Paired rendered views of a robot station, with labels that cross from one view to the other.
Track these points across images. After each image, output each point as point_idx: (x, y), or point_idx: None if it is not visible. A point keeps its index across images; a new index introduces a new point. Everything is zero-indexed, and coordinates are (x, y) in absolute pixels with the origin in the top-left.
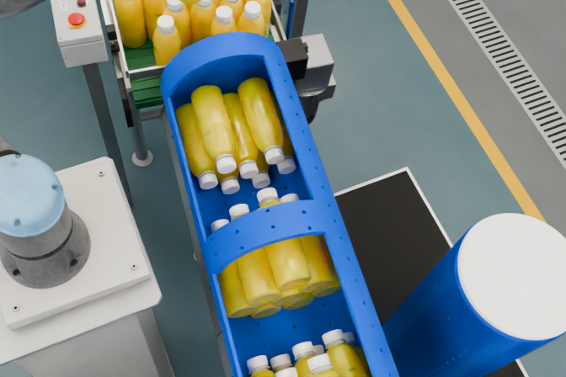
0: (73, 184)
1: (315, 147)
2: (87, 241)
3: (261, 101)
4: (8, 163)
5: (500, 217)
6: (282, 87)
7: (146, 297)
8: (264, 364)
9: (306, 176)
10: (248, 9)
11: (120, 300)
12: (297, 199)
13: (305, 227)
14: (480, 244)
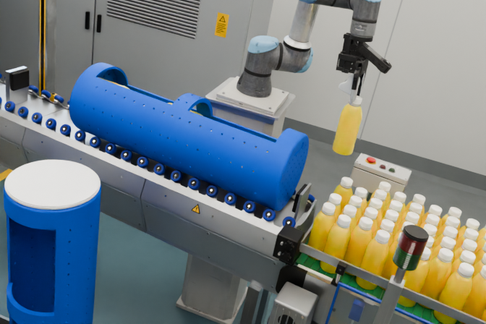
0: (272, 103)
1: (210, 142)
2: (244, 87)
3: None
4: (274, 40)
5: (84, 197)
6: (251, 139)
7: (210, 95)
8: None
9: (199, 115)
10: (329, 202)
11: (216, 93)
12: None
13: (180, 98)
14: (88, 182)
